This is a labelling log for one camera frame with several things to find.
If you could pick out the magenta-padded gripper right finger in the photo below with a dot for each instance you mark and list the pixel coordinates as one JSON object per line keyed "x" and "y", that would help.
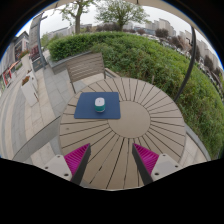
{"x": 164, "y": 166}

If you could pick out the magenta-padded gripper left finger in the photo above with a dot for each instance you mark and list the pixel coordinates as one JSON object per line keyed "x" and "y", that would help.
{"x": 59, "y": 166}

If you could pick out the white and teal computer mouse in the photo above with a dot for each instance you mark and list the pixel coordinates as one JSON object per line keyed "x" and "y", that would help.
{"x": 99, "y": 105}

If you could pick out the dark blue mouse pad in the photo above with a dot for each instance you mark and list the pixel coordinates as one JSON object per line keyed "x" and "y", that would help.
{"x": 83, "y": 108}

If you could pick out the large white flower planter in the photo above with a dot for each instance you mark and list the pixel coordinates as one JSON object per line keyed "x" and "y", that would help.
{"x": 29, "y": 93}

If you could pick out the grey slatted outdoor chair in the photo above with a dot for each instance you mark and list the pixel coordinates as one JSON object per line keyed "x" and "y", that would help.
{"x": 85, "y": 66}

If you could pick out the green trimmed hedge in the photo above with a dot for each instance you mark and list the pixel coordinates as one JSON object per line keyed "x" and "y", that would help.
{"x": 150, "y": 60}

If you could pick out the dark curved parasol pole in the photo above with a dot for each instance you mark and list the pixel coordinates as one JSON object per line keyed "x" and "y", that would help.
{"x": 191, "y": 60}

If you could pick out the small white flower planter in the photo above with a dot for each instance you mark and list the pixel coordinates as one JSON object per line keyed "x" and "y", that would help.
{"x": 26, "y": 61}

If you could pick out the grey shopfront building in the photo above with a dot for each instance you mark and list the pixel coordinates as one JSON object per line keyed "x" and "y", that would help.
{"x": 11, "y": 60}

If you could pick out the dark grey sign pillar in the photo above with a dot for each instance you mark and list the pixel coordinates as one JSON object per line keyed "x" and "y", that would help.
{"x": 34, "y": 40}

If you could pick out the distant apartment buildings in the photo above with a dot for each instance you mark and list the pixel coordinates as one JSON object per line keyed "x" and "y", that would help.
{"x": 163, "y": 25}

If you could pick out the thin-crowned tall tree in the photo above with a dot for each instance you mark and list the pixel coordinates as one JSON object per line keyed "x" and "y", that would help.
{"x": 78, "y": 20}

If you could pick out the round-crowned green tree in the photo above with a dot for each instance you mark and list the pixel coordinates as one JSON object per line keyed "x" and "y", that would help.
{"x": 121, "y": 13}

